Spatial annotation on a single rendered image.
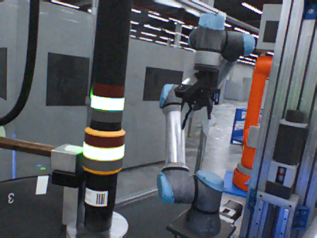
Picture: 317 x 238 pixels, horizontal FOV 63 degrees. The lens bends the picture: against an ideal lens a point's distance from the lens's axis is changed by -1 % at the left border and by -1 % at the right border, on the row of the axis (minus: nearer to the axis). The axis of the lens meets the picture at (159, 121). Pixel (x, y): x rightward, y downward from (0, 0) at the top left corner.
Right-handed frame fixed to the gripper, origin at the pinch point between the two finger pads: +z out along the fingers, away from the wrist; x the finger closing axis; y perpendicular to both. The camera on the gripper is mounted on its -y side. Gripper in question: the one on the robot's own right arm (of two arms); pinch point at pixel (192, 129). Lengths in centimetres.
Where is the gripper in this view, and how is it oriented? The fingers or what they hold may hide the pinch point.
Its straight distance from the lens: 84.0
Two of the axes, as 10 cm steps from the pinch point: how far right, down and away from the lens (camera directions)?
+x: -7.1, -2.1, 6.8
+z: -1.1, 9.8, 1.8
